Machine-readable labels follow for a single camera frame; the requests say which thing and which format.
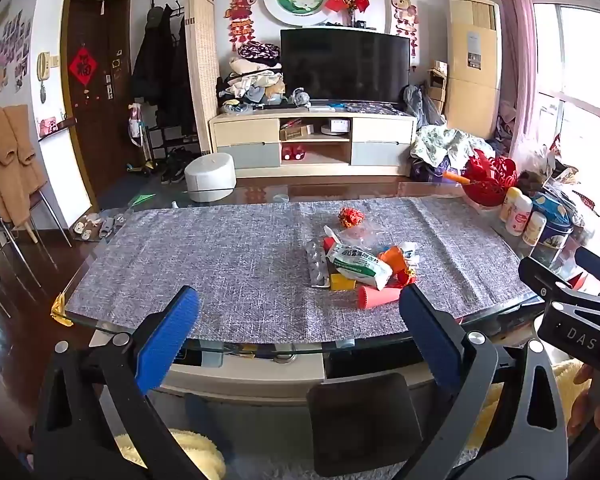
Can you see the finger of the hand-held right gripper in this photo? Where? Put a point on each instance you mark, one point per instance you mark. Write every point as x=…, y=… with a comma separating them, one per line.
x=597, y=266
x=537, y=275

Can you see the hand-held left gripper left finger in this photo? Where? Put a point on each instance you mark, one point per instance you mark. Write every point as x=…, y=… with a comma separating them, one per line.
x=172, y=330

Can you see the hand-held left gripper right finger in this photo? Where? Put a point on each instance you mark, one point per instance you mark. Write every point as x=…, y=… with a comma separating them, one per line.
x=427, y=332

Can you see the red yellow small wrapper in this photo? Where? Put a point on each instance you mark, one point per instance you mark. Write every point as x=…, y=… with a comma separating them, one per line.
x=405, y=277

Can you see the red ribbed cup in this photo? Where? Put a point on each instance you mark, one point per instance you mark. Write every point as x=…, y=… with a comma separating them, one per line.
x=377, y=296

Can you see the orange plastic piece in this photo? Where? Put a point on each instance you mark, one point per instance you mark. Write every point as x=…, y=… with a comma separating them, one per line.
x=393, y=259

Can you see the white tissue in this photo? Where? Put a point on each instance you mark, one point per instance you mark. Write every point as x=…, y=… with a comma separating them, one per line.
x=411, y=251

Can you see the white green tissue packet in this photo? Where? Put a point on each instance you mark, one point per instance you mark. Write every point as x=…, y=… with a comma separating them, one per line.
x=357, y=265

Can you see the yellow block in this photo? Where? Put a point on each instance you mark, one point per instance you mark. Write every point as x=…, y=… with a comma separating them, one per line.
x=342, y=283

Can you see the clear plastic bag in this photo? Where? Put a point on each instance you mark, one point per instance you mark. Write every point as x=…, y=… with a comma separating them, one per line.
x=362, y=235

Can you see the silver blister pack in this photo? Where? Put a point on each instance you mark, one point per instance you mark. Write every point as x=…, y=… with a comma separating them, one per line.
x=316, y=270

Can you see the orange wrapper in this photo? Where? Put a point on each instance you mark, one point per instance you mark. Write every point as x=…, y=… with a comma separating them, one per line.
x=351, y=217

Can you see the blue round tin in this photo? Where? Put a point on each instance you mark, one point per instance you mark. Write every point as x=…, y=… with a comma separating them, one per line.
x=556, y=235

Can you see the white bottle yellow label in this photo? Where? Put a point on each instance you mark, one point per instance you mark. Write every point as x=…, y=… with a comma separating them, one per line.
x=534, y=229

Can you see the white bottle red label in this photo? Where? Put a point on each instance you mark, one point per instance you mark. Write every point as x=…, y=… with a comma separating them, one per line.
x=520, y=216

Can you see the white bottle yellow cap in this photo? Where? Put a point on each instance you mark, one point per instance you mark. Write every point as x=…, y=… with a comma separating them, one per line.
x=510, y=205

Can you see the grey woven table runner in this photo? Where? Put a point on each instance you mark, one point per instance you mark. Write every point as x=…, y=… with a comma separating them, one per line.
x=220, y=265

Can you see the red plastic basket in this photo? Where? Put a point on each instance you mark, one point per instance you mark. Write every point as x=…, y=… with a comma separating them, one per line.
x=490, y=182

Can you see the pile of plastic bags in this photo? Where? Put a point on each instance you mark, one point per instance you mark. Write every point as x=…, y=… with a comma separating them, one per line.
x=555, y=170

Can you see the yellow table corner guard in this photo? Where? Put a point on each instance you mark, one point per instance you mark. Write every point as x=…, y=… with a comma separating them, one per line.
x=60, y=310

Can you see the orange stick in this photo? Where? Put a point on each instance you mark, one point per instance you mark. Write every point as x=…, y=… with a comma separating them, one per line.
x=455, y=178

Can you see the slippers on floor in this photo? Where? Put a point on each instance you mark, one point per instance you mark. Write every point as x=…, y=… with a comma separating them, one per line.
x=95, y=227

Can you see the green paper triangle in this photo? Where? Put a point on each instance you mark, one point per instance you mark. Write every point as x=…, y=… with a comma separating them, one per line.
x=142, y=201

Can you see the white round air purifier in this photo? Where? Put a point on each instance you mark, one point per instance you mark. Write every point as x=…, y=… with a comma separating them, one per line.
x=210, y=177

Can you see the floral clothes pile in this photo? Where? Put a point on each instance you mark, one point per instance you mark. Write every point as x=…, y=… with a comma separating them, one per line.
x=447, y=145

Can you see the black shoes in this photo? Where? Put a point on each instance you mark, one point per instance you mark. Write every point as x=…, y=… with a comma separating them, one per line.
x=175, y=165

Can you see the metal chair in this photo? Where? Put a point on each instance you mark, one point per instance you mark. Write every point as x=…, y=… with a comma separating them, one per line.
x=45, y=220

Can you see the kids scooter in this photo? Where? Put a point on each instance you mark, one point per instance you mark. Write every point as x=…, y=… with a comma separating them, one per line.
x=142, y=152

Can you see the white leaning board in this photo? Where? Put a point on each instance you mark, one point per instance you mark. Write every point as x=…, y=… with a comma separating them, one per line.
x=72, y=180

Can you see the beige tv stand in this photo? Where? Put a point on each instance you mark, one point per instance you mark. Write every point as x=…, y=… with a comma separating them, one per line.
x=245, y=135

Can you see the grey bag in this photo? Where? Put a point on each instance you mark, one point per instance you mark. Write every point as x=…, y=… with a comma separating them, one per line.
x=414, y=102

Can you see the brown door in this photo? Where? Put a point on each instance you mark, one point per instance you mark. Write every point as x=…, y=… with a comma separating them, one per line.
x=100, y=125

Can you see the stacked cardboard boxes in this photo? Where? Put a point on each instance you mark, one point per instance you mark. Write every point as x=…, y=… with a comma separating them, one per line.
x=436, y=82

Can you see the white router box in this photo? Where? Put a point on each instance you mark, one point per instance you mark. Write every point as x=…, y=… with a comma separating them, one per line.
x=338, y=127

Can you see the pink curtain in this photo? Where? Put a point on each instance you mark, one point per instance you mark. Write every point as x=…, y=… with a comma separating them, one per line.
x=517, y=50

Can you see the cardboard box in shelf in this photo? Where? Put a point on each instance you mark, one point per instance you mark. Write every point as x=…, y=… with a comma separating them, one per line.
x=294, y=131

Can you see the tan coat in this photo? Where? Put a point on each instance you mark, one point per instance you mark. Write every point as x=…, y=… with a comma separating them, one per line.
x=10, y=160

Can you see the pile of clothes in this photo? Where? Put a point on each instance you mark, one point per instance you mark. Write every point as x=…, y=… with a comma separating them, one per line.
x=252, y=82

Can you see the beige folding screen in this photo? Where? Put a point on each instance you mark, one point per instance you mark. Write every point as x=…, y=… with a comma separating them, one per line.
x=202, y=70

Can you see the black hanging coats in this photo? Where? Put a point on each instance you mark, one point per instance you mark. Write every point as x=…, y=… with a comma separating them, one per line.
x=157, y=65

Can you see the red diamond door paper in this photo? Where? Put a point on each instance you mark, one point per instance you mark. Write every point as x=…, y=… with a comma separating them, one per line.
x=82, y=66

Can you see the black television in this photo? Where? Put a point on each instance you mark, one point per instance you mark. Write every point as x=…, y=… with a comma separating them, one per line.
x=345, y=65

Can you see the pig hanging ornament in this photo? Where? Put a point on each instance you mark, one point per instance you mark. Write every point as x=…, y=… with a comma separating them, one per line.
x=405, y=10

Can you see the wall intercom phone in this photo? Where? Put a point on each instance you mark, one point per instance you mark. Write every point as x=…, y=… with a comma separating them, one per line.
x=43, y=67

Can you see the wall photo collage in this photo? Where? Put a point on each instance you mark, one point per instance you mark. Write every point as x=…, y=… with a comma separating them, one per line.
x=5, y=55

